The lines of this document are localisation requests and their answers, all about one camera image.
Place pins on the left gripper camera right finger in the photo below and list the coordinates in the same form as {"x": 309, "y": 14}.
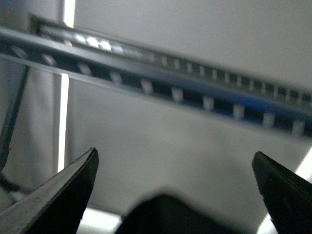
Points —
{"x": 287, "y": 196}

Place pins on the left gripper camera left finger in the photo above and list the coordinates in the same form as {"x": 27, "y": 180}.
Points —
{"x": 57, "y": 206}

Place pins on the black blurred object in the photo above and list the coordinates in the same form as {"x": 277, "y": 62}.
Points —
{"x": 166, "y": 214}

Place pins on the perforated metal ceiling track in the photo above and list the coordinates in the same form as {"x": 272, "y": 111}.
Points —
{"x": 85, "y": 54}

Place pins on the dark metal rod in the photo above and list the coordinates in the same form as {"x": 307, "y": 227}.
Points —
{"x": 11, "y": 116}

